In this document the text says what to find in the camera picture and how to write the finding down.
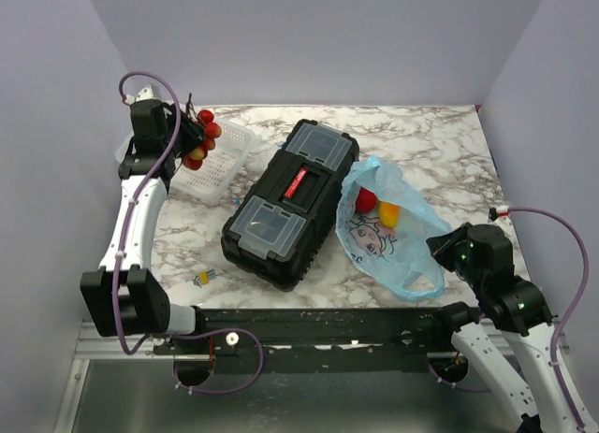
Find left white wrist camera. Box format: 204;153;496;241
135;83;163;102

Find black plastic toolbox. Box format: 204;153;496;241
221;119;359;292

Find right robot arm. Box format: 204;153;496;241
427;223;598;432

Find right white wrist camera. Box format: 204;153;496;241
488;206;509;222

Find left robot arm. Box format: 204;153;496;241
80;98;208;354

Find black mounting base rail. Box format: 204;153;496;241
153;308;457;374

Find light blue plastic bag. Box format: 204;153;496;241
335;156;451;302

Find orange fake fruit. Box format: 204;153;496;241
378;201;402;228

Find small yellow metal connector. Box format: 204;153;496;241
193;269;216;287

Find white perforated plastic basket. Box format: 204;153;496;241
118;100;254;208

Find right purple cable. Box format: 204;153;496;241
426;207;592;429

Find red fake apple in bag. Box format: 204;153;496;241
355;188;378;213

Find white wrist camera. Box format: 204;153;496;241
488;206;509;222
135;83;163;102

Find red fake cherry tomatoes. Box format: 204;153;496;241
182;93;222;171

